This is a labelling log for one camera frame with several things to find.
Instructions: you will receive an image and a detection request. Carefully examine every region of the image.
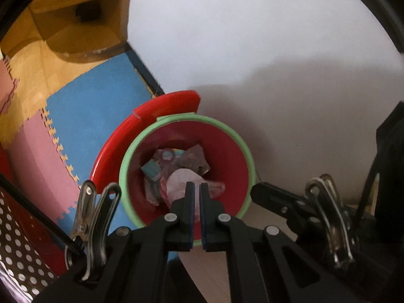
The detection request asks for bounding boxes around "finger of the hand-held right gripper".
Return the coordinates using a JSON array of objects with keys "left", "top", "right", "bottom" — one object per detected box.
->
[{"left": 250, "top": 181, "right": 313, "bottom": 228}]

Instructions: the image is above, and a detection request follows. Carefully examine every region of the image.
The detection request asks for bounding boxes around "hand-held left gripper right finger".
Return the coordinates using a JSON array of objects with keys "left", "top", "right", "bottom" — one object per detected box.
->
[{"left": 200, "top": 182, "right": 362, "bottom": 303}]

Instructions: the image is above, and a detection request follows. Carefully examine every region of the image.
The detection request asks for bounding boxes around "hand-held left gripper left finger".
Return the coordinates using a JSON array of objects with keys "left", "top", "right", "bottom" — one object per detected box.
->
[{"left": 32, "top": 181, "right": 195, "bottom": 303}]

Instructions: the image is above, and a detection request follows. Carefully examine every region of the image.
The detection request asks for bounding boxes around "pink tissue packet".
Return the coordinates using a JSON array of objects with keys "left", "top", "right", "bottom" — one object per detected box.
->
[{"left": 164, "top": 169, "right": 204, "bottom": 224}]

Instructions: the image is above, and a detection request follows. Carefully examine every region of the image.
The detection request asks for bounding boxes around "red bin green rim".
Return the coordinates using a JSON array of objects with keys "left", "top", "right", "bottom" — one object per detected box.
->
[{"left": 89, "top": 90, "right": 255, "bottom": 248}]

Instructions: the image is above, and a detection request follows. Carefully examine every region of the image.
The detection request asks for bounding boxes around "teal plastic packet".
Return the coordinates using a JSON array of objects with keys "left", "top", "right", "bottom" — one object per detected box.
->
[{"left": 140, "top": 159, "right": 162, "bottom": 184}]

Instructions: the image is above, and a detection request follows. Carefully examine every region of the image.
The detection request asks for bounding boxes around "pink plastic ring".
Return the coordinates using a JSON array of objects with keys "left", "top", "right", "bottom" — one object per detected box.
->
[{"left": 156, "top": 148, "right": 178, "bottom": 166}]

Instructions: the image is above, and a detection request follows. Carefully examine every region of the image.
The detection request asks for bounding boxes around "metal spring clip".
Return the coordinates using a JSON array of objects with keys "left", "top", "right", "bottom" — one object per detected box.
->
[
  {"left": 65, "top": 180, "right": 122, "bottom": 282},
  {"left": 304, "top": 173, "right": 355, "bottom": 269}
]

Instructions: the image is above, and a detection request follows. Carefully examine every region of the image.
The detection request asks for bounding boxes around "blue foam mat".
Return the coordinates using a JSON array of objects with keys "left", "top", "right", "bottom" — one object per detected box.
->
[{"left": 46, "top": 52, "right": 158, "bottom": 237}]

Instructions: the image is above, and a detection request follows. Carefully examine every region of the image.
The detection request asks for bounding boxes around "pink foam mat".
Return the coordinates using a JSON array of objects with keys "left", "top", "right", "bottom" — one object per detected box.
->
[
  {"left": 6, "top": 110, "right": 84, "bottom": 228},
  {"left": 0, "top": 58, "right": 19, "bottom": 116}
]

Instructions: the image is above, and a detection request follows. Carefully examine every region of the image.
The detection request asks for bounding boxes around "dark polka dot cloth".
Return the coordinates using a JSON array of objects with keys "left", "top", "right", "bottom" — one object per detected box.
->
[{"left": 0, "top": 186, "right": 67, "bottom": 294}]

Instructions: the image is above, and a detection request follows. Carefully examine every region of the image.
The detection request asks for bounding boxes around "wooden shelf unit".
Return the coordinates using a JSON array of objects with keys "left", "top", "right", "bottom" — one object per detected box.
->
[{"left": 28, "top": 0, "right": 127, "bottom": 65}]

